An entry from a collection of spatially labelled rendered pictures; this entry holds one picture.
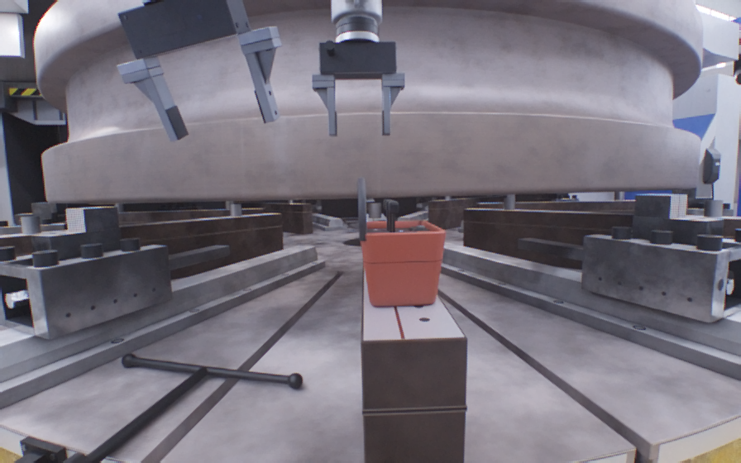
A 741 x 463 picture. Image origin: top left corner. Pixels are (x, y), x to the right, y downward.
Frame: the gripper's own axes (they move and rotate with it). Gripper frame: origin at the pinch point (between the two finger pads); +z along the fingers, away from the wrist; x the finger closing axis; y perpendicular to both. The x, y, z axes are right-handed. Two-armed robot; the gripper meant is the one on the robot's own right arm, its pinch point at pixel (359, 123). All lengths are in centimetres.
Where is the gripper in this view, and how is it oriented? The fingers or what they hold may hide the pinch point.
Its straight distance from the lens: 66.6
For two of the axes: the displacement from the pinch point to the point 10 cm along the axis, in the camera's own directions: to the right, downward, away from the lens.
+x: 10.0, -0.3, 0.3
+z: 0.2, 9.9, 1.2
